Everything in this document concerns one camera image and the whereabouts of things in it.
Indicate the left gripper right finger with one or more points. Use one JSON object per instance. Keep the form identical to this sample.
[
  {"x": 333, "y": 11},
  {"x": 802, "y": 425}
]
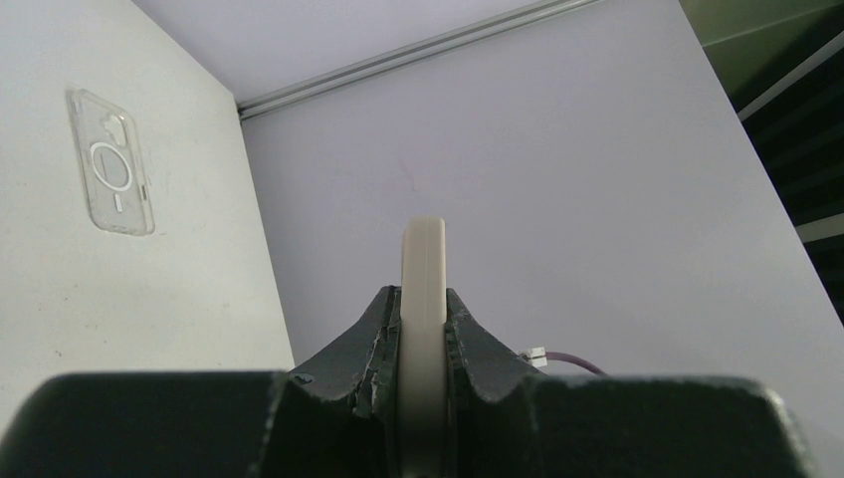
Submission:
[{"x": 510, "y": 419}]

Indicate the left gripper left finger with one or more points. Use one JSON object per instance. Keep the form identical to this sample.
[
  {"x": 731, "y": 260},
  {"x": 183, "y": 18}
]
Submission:
[{"x": 331, "y": 416}]

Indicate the clear phone case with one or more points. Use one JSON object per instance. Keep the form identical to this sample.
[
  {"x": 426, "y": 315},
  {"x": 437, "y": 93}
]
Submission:
[{"x": 111, "y": 165}]

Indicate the enclosure corner aluminium post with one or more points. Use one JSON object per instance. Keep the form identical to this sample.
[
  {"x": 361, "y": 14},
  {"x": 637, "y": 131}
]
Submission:
[{"x": 404, "y": 56}]

